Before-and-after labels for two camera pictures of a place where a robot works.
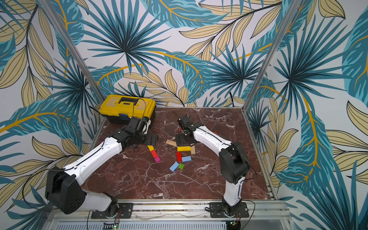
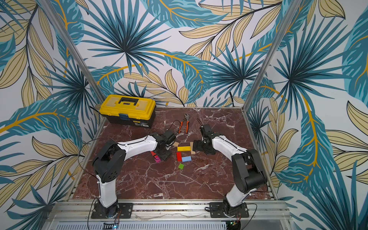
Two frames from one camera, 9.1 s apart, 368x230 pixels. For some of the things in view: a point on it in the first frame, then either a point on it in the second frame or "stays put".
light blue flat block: [186, 159] stays put
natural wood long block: [193, 150] stays put
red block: [178, 155] stays put
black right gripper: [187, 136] -> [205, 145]
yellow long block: [183, 148] stays put
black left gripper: [150, 139] -> [165, 157]
